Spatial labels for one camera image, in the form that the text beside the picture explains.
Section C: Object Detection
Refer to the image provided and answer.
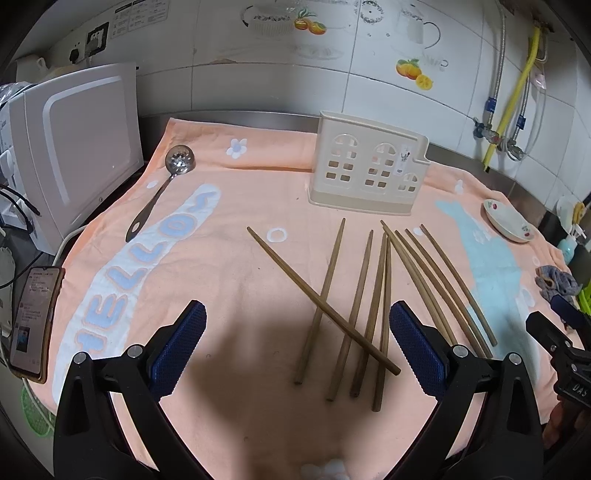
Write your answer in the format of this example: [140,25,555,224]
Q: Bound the wooden chopstick seven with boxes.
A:
[394,231,490,358]

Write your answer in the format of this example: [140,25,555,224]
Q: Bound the wooden chopstick nine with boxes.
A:
[419,224,500,348]

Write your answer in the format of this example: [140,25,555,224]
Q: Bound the wooden chopstick six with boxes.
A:
[380,220,456,345]

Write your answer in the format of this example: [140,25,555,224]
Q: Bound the wooden chopstick five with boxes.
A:
[372,235,392,413]

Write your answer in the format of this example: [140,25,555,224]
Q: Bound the wooden chopstick one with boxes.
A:
[246,226,401,376]

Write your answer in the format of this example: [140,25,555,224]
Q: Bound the wooden chopstick four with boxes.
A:
[349,234,388,398]

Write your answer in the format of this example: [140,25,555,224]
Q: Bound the wooden chopstick three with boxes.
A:
[325,230,374,403]

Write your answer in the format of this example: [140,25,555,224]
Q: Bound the wooden chopstick two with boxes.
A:
[293,217,347,386]

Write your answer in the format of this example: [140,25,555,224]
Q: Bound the wooden chopstick eight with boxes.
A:
[405,229,493,359]

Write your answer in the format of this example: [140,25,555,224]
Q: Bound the person's right hand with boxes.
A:
[542,397,590,449]

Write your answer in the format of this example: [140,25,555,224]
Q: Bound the green plastic basket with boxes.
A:
[577,281,591,315]

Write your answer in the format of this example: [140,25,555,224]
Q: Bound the grey rag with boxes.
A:
[535,265,582,305]

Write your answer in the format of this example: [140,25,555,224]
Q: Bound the green mesh mat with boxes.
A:
[20,381,55,437]

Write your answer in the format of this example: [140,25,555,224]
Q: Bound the blue soap bottle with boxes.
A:
[558,234,578,265]

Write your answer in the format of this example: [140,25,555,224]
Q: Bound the white small dish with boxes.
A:
[483,199,535,244]

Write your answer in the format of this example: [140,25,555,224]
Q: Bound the smartphone in brown case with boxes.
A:
[8,266,64,384]

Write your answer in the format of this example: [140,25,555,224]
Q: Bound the peach printed towel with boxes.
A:
[35,120,563,479]

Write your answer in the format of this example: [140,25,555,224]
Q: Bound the cream plastic utensil holder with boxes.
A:
[308,112,431,216]

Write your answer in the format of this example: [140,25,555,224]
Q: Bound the steel slotted spoon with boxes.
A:
[125,145,195,243]

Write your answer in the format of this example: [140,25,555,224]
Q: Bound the white microwave oven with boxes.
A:
[1,63,143,255]

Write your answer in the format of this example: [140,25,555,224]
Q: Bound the braided steel hose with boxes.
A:
[472,8,508,142]

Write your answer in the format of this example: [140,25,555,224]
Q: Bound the yellow gas hose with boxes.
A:
[481,25,542,173]

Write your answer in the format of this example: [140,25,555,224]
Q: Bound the black wall socket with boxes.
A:
[85,22,109,57]

